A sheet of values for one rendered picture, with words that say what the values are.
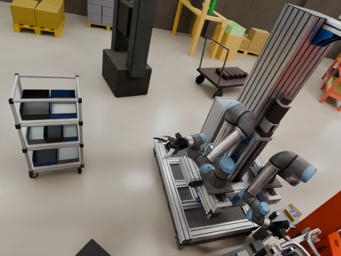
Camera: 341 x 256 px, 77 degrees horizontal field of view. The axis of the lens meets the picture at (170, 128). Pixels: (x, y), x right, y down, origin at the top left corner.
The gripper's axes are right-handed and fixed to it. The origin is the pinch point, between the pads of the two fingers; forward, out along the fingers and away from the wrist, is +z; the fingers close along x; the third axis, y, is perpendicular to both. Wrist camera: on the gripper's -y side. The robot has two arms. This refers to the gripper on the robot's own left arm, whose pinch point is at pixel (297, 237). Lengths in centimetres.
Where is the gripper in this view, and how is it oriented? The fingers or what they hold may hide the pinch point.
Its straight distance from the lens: 188.3
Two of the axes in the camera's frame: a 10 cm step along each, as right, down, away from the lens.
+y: -2.4, 7.4, 6.3
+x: -3.9, 5.2, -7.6
